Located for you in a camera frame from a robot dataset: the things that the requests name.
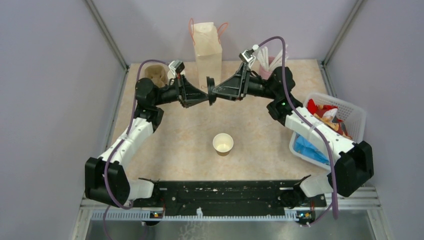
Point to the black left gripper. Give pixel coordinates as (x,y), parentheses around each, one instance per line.
(188,94)

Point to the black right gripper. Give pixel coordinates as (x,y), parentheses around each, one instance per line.
(236,87)

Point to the brown pulp cup carrier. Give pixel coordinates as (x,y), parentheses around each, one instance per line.
(157,74)

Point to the black plastic cup lid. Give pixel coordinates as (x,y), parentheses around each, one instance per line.
(210,87)

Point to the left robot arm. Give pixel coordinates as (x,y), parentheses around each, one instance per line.
(105,177)

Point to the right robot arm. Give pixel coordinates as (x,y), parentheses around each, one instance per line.
(351,163)

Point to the stack of paper cups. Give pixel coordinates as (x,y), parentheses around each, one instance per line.
(170,77)

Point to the pink straw holder cup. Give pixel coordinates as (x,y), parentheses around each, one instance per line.
(263,72)

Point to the white wrapped straws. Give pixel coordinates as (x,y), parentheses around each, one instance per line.
(269,63)

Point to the cream paper gift bag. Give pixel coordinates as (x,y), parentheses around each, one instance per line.
(206,39)

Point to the blue cartoon packet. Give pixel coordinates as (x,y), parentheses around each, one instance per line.
(307,150)

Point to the red snack packet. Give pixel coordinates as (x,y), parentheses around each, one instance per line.
(328,115)

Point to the white plastic basket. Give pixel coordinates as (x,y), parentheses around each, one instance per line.
(343,118)

